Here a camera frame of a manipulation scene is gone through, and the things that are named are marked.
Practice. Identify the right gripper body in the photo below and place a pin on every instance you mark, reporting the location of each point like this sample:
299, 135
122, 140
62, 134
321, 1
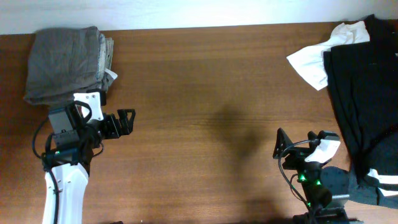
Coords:
292, 154

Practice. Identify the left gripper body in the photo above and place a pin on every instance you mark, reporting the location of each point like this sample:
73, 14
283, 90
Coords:
112, 126

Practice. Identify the grey shorts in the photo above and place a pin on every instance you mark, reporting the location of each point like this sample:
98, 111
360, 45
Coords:
65, 61

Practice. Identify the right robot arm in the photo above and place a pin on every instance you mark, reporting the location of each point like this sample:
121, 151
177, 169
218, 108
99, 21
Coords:
323, 192

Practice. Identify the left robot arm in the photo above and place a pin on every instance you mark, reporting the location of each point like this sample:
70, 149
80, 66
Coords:
69, 151

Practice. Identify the white cloth garment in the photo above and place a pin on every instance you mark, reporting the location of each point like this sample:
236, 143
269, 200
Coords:
308, 62

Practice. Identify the folded khaki shorts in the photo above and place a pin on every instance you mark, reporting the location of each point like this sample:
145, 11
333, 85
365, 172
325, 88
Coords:
109, 52

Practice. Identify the black garment with white stripes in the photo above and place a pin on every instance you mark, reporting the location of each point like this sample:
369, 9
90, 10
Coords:
362, 84

